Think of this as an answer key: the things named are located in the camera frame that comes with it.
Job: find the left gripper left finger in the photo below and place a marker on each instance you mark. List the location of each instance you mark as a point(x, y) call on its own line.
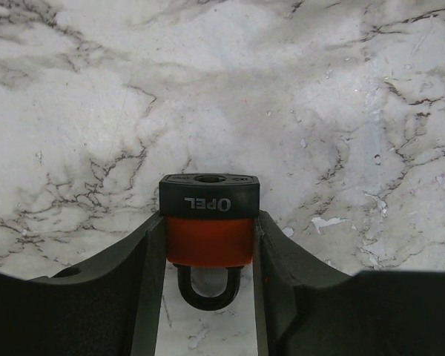
point(108, 304)

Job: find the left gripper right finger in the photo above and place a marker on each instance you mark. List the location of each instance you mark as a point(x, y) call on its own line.
point(305, 307)

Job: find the orange black padlock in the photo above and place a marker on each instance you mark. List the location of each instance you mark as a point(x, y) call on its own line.
point(209, 220)

